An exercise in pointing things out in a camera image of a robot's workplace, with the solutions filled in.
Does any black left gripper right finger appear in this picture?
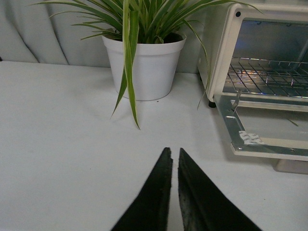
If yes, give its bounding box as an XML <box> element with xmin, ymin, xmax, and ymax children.
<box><xmin>178</xmin><ymin>148</ymin><xmax>261</xmax><ymax>231</ymax></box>

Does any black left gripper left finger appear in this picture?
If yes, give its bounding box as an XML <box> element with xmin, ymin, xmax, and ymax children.
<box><xmin>112</xmin><ymin>147</ymin><xmax>173</xmax><ymax>231</ymax></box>

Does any glass oven door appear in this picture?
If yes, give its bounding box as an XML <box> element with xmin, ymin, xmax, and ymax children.
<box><xmin>214</xmin><ymin>92</ymin><xmax>308</xmax><ymax>174</ymax></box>

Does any cream Toshiba toaster oven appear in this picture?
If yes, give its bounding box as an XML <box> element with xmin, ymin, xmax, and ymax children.
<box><xmin>198</xmin><ymin>0</ymin><xmax>308</xmax><ymax>104</ymax></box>

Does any fallen green leaf fragment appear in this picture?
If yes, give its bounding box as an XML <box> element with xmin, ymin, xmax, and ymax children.
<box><xmin>287</xmin><ymin>118</ymin><xmax>299</xmax><ymax>127</ymax></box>

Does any white plant pot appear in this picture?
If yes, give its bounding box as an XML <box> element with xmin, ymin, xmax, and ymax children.
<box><xmin>102</xmin><ymin>33</ymin><xmax>186</xmax><ymax>101</ymax></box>

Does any green striped spider plant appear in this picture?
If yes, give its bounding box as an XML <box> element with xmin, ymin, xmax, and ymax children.
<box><xmin>31</xmin><ymin>0</ymin><xmax>263</xmax><ymax>130</ymax></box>

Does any metal oven wire rack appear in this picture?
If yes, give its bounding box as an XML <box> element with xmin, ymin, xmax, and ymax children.
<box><xmin>223</xmin><ymin>57</ymin><xmax>308</xmax><ymax>99</ymax></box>

